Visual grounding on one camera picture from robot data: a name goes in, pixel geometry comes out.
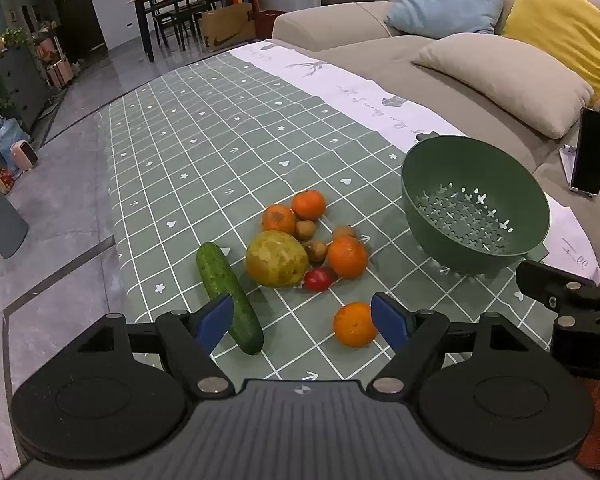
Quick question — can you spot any black smartphone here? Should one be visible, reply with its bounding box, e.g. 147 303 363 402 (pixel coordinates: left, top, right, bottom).
570 107 600 193

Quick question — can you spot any yellow green pear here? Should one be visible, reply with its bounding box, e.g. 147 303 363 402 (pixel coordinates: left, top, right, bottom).
245 230 310 288

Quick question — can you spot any large orange tangerine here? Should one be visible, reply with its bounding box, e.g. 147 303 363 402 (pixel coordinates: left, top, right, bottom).
327 236 369 280

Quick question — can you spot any beige sofa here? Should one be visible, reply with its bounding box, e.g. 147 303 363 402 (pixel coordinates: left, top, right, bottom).
271 2 600 206

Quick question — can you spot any red bin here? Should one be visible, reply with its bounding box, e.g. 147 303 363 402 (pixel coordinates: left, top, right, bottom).
254 10 287 40

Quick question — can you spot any green colander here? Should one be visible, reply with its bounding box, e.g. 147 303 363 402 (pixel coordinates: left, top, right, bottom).
401 131 551 277

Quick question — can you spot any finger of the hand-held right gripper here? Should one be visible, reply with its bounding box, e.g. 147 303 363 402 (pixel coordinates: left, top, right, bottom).
516 259 600 312

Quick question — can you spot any blue water bottle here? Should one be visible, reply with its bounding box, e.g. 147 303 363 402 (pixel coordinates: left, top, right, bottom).
0 107 31 173

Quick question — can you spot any brown spotted orange tangerine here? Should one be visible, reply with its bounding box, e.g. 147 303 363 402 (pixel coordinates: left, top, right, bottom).
261 204 297 236

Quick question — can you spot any dark grey cabinet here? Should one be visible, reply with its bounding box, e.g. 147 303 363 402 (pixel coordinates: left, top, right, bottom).
0 42 51 133

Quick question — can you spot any dark dining chair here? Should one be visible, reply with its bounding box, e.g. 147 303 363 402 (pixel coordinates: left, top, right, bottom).
152 0 181 47
162 0 205 51

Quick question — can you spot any brown cardboard box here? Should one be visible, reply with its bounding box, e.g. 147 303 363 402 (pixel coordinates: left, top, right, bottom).
201 2 257 52

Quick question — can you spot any small orange tangerine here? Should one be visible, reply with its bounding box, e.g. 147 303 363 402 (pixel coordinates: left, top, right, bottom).
291 190 327 222

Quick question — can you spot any light blue pillow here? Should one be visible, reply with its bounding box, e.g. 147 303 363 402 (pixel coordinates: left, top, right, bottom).
384 0 507 38

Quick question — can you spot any beige pillow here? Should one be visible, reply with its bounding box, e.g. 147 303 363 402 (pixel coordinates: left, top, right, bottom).
412 33 595 139

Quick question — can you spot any yellow pillow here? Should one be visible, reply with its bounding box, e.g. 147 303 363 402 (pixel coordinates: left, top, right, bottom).
502 0 600 106

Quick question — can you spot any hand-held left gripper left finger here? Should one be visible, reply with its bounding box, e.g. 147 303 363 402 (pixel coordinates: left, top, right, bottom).
77 294 236 400

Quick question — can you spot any pink storage rack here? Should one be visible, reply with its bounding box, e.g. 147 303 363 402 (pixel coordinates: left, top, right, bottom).
32 20 77 91

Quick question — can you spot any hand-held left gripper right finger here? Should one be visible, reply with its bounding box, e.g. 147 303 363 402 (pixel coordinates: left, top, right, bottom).
367 292 526 398

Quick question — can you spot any white phone stand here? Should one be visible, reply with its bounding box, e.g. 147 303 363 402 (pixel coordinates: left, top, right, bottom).
560 144 600 200

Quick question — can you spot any dark dining table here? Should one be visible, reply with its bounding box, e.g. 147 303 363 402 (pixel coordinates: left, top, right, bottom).
127 0 221 63

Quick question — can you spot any red cherry tomato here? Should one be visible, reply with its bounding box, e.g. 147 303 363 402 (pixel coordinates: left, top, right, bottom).
304 267 335 292

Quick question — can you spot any pink small heater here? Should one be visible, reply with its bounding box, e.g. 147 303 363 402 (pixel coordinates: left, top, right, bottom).
10 141 39 172

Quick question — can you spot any green checked tablecloth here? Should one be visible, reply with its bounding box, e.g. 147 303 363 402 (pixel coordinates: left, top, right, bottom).
96 40 600 396

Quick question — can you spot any green cucumber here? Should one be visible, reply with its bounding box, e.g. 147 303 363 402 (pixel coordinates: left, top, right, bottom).
196 242 265 356

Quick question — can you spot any grey trash bin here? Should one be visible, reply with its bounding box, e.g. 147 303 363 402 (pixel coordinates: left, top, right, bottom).
0 172 29 259

